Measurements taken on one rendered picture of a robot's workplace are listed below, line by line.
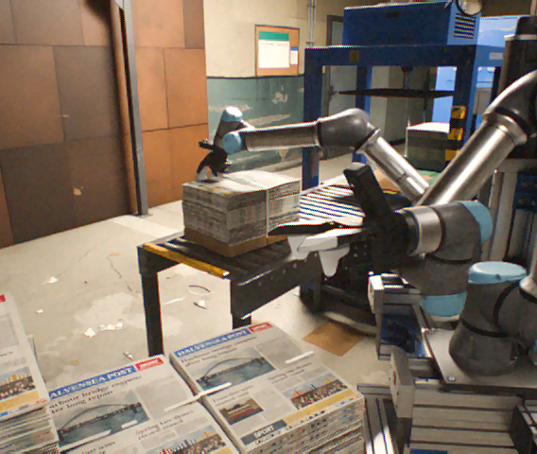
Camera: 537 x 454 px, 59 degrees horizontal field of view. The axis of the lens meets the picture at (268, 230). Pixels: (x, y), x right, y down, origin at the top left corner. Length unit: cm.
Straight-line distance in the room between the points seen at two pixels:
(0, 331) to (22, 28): 379
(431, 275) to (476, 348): 38
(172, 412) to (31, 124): 374
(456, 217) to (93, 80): 424
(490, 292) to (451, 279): 29
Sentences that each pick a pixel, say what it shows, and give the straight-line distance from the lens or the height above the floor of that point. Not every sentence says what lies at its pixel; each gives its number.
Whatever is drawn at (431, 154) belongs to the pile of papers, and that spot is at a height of 90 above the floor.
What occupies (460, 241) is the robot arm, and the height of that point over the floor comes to 120.
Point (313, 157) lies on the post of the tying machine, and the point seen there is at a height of 93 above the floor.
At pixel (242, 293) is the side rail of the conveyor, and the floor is 77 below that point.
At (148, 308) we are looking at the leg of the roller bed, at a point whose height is 54.
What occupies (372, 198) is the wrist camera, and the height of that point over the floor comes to 128.
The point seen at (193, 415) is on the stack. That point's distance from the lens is 100.
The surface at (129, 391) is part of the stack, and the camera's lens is 108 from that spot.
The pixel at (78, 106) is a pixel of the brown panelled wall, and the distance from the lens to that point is 471.
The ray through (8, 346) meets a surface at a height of 107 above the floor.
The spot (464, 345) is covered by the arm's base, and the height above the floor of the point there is 87.
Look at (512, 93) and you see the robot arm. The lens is 103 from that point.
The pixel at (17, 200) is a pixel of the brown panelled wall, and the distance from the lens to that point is 455.
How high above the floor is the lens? 147
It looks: 19 degrees down
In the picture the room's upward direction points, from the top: straight up
